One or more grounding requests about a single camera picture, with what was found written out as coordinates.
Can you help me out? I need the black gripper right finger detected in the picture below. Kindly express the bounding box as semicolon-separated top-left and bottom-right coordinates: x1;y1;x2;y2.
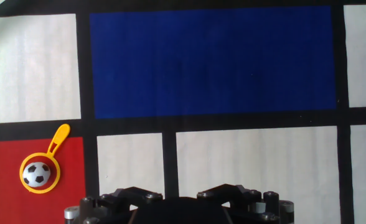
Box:
197;183;296;224

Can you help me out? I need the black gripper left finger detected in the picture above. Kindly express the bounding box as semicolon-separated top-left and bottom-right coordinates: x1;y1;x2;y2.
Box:
63;186;164;224

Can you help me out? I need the small black white soccer ball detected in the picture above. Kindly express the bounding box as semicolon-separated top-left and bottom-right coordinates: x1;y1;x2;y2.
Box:
22;161;52;188

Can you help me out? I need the Mondrian pattern colour block cloth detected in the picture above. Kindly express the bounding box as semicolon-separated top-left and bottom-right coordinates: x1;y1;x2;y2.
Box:
0;0;366;224

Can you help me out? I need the yellow plastic bubble ring wand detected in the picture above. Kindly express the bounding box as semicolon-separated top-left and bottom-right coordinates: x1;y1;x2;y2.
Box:
19;123;71;195

